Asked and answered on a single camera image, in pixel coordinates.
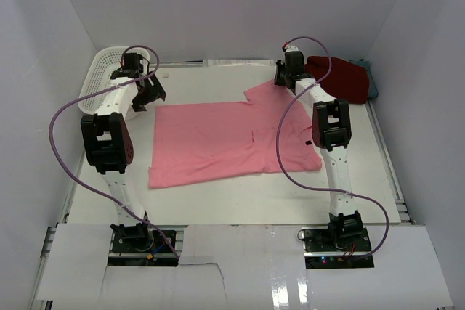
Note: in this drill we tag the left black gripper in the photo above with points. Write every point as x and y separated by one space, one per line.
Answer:
155 92

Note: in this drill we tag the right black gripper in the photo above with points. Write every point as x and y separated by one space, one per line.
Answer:
280 65

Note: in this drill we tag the pink t shirt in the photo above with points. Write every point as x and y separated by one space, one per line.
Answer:
264 133

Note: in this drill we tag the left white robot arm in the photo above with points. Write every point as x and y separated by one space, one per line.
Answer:
109 149

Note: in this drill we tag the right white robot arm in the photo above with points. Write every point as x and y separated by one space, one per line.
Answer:
331 133

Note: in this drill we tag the white plastic mesh basket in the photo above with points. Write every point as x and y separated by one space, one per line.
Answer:
110 88

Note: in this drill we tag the papers at back edge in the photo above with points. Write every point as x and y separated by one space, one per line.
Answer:
237 62

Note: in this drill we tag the folded dark red t shirt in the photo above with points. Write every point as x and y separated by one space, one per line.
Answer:
345 81

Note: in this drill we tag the folded teal t shirt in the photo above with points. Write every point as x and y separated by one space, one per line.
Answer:
373 92

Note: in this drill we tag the white paper sheet front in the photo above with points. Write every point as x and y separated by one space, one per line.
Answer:
241 267

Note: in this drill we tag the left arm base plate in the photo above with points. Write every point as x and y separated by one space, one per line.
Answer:
158 254

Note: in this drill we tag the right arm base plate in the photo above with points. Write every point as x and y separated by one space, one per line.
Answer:
320 253

